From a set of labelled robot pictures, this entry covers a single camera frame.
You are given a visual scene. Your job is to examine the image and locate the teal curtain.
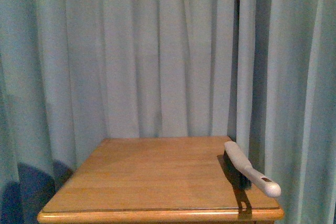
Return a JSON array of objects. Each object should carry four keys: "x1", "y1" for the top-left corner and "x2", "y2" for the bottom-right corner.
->
[{"x1": 1, "y1": 0, "x2": 335, "y2": 223}]

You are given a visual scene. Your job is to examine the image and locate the beige hand brush black bristles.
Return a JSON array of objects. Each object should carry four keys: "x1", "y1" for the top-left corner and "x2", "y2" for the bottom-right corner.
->
[{"x1": 224, "y1": 141, "x2": 281, "y2": 198}]

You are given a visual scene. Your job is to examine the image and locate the wooden bedside cabinet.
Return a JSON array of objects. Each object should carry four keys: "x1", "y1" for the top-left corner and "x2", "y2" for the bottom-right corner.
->
[{"x1": 37, "y1": 136, "x2": 284, "y2": 223}]

